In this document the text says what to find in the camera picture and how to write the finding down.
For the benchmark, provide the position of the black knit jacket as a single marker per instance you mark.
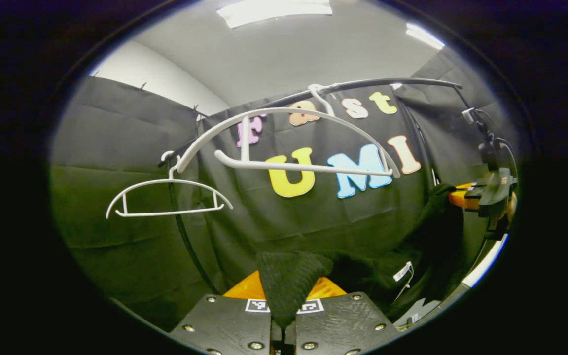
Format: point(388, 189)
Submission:
point(289, 281)

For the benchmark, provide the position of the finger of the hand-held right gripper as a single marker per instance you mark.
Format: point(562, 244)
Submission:
point(461, 198)

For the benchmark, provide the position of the ceiling light panel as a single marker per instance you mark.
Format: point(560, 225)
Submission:
point(274, 11)
point(424, 35)

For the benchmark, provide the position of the white clothes hanger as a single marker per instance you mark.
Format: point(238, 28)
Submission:
point(165, 213)
point(303, 167)

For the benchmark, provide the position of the black backdrop cloth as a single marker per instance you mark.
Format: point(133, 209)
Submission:
point(116, 148)

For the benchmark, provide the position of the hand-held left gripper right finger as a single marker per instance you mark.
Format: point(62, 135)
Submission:
point(343, 325)

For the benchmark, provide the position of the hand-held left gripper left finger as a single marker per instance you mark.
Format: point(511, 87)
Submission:
point(225, 328)

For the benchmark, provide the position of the black clothes rack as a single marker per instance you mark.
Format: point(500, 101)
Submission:
point(387, 82)

